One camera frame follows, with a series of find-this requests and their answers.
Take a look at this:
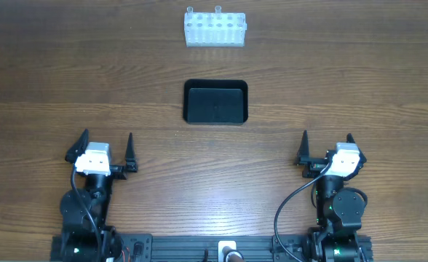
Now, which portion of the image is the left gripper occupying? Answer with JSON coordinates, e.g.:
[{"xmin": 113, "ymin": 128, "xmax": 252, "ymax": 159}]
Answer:
[{"xmin": 64, "ymin": 128, "xmax": 140, "ymax": 180}]

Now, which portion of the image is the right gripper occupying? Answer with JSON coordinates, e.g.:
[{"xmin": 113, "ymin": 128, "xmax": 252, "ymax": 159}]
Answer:
[{"xmin": 296, "ymin": 130, "xmax": 368, "ymax": 179}]

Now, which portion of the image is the black tray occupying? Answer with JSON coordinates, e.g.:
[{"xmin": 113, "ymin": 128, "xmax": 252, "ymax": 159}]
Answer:
[{"xmin": 182, "ymin": 78, "xmax": 250, "ymax": 127}]

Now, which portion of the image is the white test tube rack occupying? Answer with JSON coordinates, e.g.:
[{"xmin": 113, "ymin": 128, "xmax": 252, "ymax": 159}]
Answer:
[{"xmin": 183, "ymin": 12, "xmax": 248, "ymax": 49}]

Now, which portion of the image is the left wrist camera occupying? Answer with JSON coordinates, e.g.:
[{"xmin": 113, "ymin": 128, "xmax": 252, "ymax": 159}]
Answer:
[{"xmin": 74, "ymin": 141, "xmax": 112, "ymax": 178}]

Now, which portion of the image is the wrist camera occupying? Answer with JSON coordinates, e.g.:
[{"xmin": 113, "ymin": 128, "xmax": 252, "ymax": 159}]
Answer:
[
  {"xmin": 74, "ymin": 141, "xmax": 112, "ymax": 178},
  {"xmin": 330, "ymin": 142, "xmax": 361, "ymax": 178}
]

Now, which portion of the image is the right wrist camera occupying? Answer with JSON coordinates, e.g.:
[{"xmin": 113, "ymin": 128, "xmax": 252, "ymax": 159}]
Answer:
[{"xmin": 330, "ymin": 142, "xmax": 361, "ymax": 178}]

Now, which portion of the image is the mounting rail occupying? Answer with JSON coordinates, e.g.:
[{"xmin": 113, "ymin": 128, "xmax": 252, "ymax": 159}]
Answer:
[{"xmin": 51, "ymin": 232, "xmax": 374, "ymax": 262}]

